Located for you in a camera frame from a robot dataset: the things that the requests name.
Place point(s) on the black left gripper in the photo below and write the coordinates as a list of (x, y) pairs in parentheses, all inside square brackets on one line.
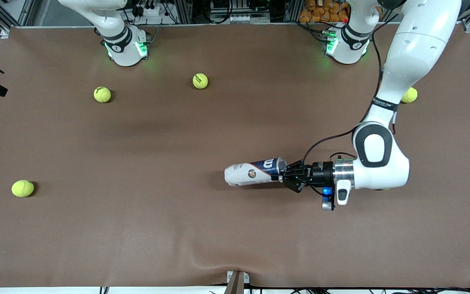
[(320, 173)]

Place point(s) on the white blue tennis ball can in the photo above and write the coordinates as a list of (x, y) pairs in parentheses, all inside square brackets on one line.
[(247, 173)]

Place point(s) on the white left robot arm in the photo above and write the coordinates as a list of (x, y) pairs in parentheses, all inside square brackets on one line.
[(418, 41)]

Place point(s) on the yellow-green tennis ball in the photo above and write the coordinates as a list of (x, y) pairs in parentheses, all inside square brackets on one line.
[(411, 95), (102, 94), (23, 188), (200, 81)]

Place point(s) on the brown table cover mat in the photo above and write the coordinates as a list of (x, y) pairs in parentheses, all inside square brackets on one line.
[(137, 163)]

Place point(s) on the orange snack packets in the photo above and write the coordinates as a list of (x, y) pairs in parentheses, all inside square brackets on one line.
[(320, 12)]

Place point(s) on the white power strip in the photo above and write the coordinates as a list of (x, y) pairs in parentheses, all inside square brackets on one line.
[(151, 11)]

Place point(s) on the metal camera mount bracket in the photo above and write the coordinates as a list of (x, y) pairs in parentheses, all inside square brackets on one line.
[(237, 286)]

